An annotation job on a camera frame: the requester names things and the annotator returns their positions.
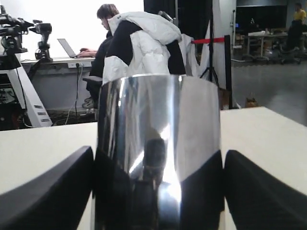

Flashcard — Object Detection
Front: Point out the black light stand tripod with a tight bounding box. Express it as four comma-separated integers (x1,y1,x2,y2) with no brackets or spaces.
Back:
200,0,220,87

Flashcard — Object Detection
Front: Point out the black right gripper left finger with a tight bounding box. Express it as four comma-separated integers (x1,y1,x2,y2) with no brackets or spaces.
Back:
0,146,94,230

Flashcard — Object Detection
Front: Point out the seated person in white jacket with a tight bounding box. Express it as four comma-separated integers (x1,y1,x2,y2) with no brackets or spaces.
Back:
82,3,187,110

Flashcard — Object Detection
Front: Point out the distant work table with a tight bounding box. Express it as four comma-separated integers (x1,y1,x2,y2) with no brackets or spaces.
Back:
242,31,287,61

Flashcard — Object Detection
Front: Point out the open grey laptop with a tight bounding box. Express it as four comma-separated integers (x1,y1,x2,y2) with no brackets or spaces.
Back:
57,38,94,58

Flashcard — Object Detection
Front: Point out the black stanchion post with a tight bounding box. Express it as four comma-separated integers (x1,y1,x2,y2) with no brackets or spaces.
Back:
224,35,233,109

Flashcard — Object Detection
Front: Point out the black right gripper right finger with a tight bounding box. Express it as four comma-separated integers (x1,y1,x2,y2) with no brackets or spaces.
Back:
224,150,307,230

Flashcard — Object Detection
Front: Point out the white equipment stand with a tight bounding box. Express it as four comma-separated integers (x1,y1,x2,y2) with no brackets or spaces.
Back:
0,55,52,127

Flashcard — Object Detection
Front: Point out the white background desk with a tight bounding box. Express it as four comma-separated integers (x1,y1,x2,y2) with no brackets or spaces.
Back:
31,57,94,113

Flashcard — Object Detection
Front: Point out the person in yellow shirt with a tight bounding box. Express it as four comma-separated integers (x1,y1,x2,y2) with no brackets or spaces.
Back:
286,2,307,50

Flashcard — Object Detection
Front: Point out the red barrier belt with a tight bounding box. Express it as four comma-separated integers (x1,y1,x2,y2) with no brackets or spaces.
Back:
191,37,224,44

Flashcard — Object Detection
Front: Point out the black office chair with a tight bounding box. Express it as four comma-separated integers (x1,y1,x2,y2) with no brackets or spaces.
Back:
83,76,103,97

